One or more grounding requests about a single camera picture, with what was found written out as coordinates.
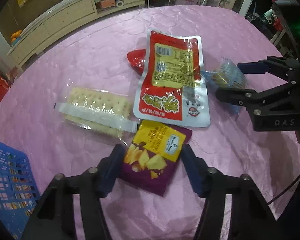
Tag clear white cracker packet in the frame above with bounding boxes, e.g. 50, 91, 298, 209
54, 86, 139, 139

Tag cream tv cabinet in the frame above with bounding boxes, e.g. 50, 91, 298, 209
7, 0, 145, 68

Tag purple yellow snack bag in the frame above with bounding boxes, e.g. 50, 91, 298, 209
119, 120, 192, 196

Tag bowl of oranges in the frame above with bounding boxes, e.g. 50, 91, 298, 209
11, 30, 23, 46

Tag small red snack pouch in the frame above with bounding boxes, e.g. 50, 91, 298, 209
127, 49, 146, 75

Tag red yellow snack pouch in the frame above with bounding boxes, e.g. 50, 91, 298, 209
133, 30, 210, 128

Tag pink quilted table cover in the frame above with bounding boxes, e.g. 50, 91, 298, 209
0, 2, 300, 239

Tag blue plastic basket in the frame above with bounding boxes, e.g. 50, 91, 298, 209
0, 142, 40, 239

